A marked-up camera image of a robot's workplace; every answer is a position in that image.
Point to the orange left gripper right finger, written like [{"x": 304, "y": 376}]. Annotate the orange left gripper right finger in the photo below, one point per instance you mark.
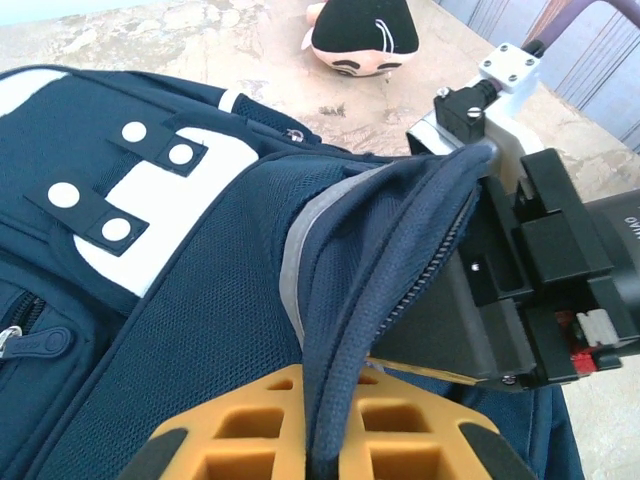
[{"x": 410, "y": 440}]

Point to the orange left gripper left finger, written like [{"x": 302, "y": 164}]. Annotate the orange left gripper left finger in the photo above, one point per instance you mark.
[{"x": 240, "y": 440}]

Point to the navy blue backpack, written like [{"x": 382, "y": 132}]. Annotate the navy blue backpack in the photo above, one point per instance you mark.
[{"x": 210, "y": 300}]

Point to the plush doll with black hair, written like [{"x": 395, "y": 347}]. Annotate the plush doll with black hair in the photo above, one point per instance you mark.
[{"x": 365, "y": 30}]

